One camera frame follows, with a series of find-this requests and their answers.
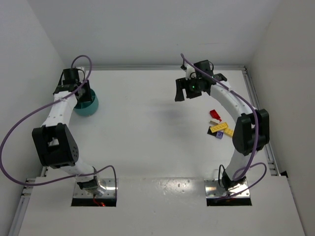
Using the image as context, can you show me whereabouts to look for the large red lego brick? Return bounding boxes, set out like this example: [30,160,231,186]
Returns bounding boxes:
[209,110,221,119]

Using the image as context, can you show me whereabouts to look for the tan lego brick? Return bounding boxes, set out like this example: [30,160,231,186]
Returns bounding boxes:
[209,119,220,125]

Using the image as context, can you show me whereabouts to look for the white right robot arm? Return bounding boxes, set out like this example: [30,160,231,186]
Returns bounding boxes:
[175,59,270,190]

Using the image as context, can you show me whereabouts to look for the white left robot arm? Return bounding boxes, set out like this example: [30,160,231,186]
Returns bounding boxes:
[32,67,106,197]

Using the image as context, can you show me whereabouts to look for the teal ribbed divided container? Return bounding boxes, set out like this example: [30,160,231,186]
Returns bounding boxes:
[73,89,99,117]

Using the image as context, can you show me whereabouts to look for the black lego plate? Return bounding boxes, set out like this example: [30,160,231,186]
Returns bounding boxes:
[207,126,217,137]

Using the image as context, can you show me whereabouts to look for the long yellow lego plate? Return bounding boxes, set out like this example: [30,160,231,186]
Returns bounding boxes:
[211,122,228,132]

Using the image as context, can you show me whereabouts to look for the yellow lego brick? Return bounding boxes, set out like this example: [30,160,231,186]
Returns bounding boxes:
[223,128,234,138]

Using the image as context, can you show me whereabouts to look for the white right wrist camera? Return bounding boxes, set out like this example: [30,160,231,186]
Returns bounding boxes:
[186,63,196,80]

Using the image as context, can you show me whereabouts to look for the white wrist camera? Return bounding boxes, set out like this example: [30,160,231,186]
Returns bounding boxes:
[186,63,196,80]
[75,66,86,73]

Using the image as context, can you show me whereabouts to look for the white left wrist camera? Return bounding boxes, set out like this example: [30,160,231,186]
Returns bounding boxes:
[75,66,86,73]

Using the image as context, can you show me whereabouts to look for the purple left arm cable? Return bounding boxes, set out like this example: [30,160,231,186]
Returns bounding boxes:
[0,55,117,190]

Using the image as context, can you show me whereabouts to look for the aluminium table frame rail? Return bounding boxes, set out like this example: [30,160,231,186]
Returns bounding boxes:
[243,68,280,176]

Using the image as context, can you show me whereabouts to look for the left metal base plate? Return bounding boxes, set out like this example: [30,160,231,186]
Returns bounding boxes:
[73,178,117,199]

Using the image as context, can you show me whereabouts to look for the metal base plate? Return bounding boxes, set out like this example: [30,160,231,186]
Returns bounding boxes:
[73,178,117,199]
[204,178,250,198]

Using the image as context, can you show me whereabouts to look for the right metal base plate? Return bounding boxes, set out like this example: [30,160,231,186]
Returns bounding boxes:
[204,178,250,198]

